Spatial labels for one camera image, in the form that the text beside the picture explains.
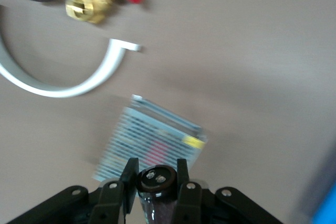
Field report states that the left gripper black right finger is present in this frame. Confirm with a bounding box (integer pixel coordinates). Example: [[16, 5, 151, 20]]
[[172, 158, 208, 224]]

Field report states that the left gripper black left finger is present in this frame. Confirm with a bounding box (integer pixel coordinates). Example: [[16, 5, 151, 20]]
[[90, 157, 140, 224]]

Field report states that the blue plastic tray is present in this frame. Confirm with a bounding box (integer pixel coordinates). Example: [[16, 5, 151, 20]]
[[311, 182, 336, 224]]

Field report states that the metal mesh power supply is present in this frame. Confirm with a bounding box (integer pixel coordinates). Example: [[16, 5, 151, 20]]
[[93, 94, 208, 183]]

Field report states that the white arched pipe clamp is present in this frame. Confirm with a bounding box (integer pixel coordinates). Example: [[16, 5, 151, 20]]
[[0, 5, 142, 99]]

